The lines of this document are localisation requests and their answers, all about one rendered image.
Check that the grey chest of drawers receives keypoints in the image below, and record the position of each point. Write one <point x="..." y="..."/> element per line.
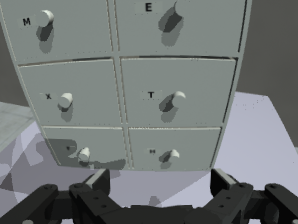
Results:
<point x="117" y="54"/>

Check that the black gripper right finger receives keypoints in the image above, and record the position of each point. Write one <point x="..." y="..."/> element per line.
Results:
<point x="259" y="204"/>

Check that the grey drawer front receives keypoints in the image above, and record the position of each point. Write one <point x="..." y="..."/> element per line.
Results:
<point x="153" y="25"/>
<point x="87" y="89"/>
<point x="65" y="27"/>
<point x="106" y="145"/>
<point x="176" y="89"/>
<point x="185" y="147"/>

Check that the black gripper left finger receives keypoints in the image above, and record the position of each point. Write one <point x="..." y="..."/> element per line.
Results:
<point x="93" y="207"/>

